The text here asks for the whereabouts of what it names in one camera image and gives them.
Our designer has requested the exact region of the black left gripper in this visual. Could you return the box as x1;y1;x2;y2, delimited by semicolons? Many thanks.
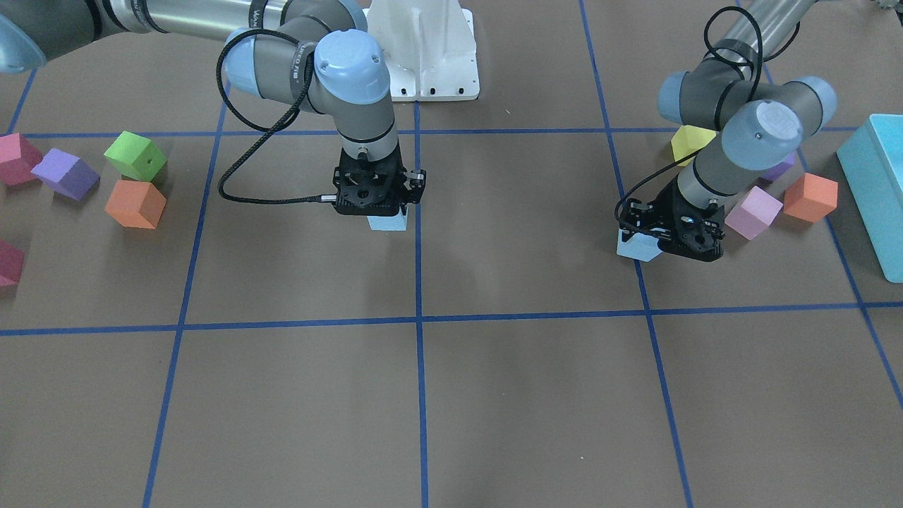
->
618;178;725;262

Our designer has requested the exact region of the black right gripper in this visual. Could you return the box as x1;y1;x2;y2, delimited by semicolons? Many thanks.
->
332;147;427;217

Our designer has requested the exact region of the light blue foam block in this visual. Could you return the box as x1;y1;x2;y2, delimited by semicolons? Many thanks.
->
367;205;408;231
617;229;663;262

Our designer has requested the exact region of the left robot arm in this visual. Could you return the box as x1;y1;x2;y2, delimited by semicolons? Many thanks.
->
614;1;837;262

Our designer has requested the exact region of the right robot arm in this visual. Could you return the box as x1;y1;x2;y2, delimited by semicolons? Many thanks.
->
1;1;426;218

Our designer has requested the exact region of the pink foam block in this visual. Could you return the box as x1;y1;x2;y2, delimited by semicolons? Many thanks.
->
725;186;783;241

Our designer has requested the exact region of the yellow foam block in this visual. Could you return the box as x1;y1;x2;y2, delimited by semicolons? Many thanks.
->
670;125;718;167

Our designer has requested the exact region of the purple foam block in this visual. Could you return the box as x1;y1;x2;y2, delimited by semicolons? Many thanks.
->
31;148;100;200
758;153;796;183

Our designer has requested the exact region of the orange foam block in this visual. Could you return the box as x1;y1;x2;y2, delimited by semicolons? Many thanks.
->
782;173;839;223
104;179;167;229

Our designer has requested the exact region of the teal plastic bin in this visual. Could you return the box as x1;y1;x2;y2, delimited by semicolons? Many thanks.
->
837;114;902;284

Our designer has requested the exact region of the green foam block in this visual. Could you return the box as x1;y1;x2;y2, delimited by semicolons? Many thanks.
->
104;130;168;182

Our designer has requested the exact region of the crimson foam block near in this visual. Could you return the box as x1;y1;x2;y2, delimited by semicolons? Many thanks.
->
1;134;43;187

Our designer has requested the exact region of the crimson foam block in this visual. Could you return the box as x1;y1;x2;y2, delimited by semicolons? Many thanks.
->
1;240;25;287
1;134;43;187

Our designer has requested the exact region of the crimson foam block far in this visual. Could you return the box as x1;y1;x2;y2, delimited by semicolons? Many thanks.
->
1;240;25;287

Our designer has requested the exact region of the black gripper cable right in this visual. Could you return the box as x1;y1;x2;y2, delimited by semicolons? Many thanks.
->
216;28;339;206

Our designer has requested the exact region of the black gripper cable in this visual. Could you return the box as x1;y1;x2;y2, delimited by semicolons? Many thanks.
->
216;28;339;206
614;6;801;226

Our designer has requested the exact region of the white pedestal base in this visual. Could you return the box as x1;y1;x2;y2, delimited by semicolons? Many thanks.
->
364;1;480;103

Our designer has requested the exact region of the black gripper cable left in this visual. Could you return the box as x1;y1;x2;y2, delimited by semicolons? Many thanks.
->
614;6;801;226

